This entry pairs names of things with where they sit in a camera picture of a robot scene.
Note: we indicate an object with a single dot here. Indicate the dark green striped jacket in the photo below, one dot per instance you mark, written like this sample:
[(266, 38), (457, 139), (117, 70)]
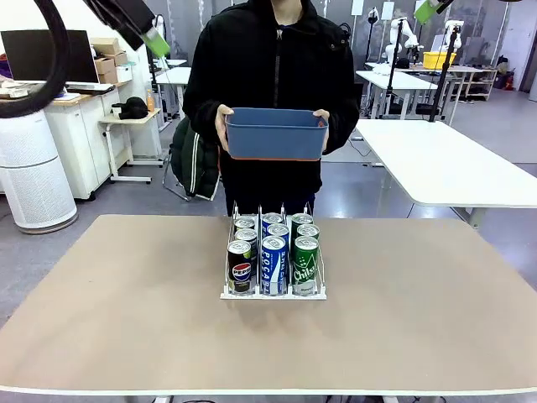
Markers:
[(193, 163)]

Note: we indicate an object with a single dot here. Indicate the yellow plastic bin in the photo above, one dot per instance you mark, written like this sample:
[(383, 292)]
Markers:
[(434, 61)]

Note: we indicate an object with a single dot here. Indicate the person's left forearm black sleeve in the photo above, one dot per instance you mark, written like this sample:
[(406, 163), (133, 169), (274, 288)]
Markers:
[(342, 126)]

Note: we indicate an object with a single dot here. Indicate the cardboard box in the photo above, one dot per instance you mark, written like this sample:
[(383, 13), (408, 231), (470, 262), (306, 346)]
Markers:
[(105, 44), (108, 76), (107, 63)]

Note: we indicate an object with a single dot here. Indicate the large white table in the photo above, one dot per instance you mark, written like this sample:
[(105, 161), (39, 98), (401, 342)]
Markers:
[(440, 159)]

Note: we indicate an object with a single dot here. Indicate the person's left hand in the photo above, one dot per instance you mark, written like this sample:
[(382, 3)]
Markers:
[(326, 119)]

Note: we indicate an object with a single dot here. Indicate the black tripod stand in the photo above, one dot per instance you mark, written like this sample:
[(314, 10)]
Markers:
[(440, 84)]

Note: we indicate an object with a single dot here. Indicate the person's right hand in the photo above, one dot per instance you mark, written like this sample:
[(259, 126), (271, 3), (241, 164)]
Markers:
[(221, 126)]

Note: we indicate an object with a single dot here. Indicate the black computer monitor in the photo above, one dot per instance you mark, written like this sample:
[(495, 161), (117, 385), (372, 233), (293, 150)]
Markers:
[(81, 54)]

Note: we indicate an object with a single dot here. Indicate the person's body black jacket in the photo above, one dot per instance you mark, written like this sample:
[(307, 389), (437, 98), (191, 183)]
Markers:
[(272, 63)]

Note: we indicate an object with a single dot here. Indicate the small white box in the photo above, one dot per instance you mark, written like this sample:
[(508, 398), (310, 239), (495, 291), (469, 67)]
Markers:
[(123, 73)]

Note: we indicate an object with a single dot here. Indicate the blue Pocari Sweat can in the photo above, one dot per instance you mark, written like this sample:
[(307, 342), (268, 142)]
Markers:
[(277, 229), (272, 218), (273, 268)]

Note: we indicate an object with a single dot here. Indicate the black keyboard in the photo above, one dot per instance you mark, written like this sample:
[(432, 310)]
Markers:
[(90, 88)]

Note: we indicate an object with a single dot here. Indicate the black light stand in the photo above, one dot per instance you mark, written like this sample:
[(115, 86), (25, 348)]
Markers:
[(372, 14)]

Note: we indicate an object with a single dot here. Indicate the green Chilsung cider can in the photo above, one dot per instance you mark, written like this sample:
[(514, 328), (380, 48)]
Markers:
[(308, 230), (302, 218), (305, 268)]

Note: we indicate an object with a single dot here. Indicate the white paper cup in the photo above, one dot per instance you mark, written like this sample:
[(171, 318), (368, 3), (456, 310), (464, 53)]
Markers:
[(116, 109)]

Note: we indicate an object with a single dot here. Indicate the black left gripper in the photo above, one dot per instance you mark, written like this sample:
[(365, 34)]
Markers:
[(121, 19)]

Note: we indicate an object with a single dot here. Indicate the white air purifier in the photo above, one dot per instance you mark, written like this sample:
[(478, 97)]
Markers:
[(33, 176)]

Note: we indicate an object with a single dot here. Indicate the purple cloth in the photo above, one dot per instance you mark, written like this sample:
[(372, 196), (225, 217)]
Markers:
[(4, 67)]

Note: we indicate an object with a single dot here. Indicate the person's right forearm black sleeve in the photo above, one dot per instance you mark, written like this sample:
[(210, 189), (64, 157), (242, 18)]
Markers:
[(201, 121)]

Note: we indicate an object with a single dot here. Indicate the small wooden top side table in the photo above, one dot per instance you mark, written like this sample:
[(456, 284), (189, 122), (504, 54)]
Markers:
[(138, 115)]

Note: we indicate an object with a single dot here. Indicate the black cap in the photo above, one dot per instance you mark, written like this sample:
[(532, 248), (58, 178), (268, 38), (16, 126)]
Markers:
[(134, 107)]

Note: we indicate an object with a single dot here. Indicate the metal chair frame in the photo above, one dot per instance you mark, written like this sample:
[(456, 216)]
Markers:
[(185, 197)]

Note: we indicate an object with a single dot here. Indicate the white cabinet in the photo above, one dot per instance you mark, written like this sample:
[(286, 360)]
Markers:
[(71, 142)]

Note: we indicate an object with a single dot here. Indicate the orange bottle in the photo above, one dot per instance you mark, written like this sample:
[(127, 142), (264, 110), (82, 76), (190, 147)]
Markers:
[(150, 103)]

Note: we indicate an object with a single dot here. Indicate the white lab desk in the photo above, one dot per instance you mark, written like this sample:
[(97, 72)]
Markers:
[(398, 80), (174, 75)]

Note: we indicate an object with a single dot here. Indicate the black Pepsi can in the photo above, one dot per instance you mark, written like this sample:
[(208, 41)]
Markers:
[(239, 268), (245, 233), (244, 222)]

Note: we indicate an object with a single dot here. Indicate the red fire extinguisher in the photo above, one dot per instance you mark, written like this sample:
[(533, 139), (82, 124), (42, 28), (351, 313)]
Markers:
[(507, 80)]

